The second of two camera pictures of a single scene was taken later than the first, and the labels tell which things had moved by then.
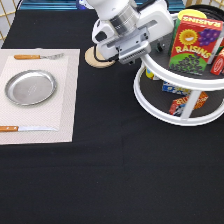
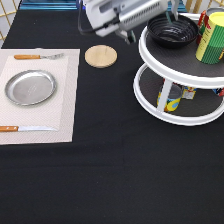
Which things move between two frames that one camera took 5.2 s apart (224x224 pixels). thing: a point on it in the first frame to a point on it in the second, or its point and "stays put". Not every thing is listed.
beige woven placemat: (38, 88) stays put
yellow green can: (193, 12) to (211, 44)
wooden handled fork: (33, 56) stays put
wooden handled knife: (25, 128) stays put
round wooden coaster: (91, 59) stays put
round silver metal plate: (30, 87) stays put
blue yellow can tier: (167, 86) to (174, 97)
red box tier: (177, 105) to (219, 91)
